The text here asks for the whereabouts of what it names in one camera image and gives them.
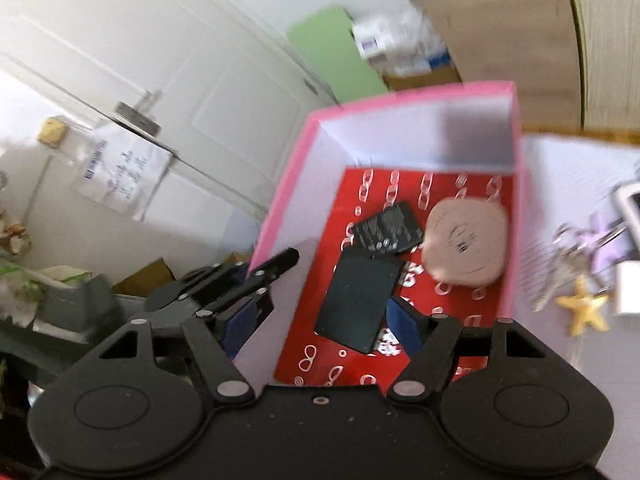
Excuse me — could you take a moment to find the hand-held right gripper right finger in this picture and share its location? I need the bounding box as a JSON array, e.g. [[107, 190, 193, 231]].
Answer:
[[386, 296, 546, 404]]

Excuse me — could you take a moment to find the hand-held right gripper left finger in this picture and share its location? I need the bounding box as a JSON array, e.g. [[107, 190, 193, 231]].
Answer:
[[95, 290, 276, 407]]

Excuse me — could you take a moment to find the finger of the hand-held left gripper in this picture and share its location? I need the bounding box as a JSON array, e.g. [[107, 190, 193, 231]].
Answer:
[[144, 261, 250, 312], [197, 247, 301, 315]]

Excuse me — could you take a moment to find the black case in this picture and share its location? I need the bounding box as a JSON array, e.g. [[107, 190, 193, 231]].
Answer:
[[314, 249, 405, 355]]

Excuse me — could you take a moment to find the silver key bunch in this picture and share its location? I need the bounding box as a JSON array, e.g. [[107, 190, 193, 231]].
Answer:
[[532, 225, 591, 313]]

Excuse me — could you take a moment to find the pink cardboard box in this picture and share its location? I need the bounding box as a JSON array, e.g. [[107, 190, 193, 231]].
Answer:
[[234, 81, 527, 387]]

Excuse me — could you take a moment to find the flat cardboard box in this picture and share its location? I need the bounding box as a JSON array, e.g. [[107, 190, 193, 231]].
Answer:
[[112, 257, 176, 296]]

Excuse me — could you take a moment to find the beige rounded compact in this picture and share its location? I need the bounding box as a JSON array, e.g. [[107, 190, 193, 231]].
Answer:
[[420, 199, 507, 288]]

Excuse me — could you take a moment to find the grey plastic bin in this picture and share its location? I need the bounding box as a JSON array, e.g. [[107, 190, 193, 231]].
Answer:
[[32, 275, 126, 333]]

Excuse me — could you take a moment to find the paper note on door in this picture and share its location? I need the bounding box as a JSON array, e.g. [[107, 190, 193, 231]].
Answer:
[[74, 129, 173, 222]]

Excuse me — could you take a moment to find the red patterned card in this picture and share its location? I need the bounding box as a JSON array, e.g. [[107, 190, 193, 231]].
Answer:
[[273, 167, 519, 387]]

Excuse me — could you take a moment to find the yellow starfish toy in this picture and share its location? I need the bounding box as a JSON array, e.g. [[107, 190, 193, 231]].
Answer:
[[555, 276, 612, 336]]

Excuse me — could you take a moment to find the flower bouquet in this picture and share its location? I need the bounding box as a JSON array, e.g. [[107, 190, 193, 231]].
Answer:
[[0, 210, 36, 261]]

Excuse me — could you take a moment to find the purple starfish toy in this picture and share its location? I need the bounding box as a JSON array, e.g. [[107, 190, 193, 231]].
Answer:
[[580, 212, 636, 276]]

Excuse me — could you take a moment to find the green stool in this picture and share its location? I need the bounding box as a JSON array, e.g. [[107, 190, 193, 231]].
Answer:
[[287, 6, 390, 107]]

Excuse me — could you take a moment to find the white charger block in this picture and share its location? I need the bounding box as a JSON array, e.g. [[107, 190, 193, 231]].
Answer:
[[614, 261, 640, 318]]

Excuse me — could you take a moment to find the brown cardboard box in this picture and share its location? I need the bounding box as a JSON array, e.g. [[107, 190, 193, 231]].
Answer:
[[382, 62, 463, 92]]

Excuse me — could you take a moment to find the white plastic bag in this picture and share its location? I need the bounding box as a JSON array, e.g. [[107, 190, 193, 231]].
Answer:
[[351, 7, 451, 77]]

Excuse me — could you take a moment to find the white door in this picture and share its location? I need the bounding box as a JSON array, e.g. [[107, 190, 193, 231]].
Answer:
[[0, 0, 336, 241]]

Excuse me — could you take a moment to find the wooden shelf cabinet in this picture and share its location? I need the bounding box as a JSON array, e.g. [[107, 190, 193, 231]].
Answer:
[[385, 0, 583, 133]]

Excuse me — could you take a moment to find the wooden wardrobe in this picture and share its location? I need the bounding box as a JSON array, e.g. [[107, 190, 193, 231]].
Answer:
[[562, 0, 640, 143]]

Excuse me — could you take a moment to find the metal door handle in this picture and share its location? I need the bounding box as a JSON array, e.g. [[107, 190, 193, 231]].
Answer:
[[112, 91, 163, 137]]

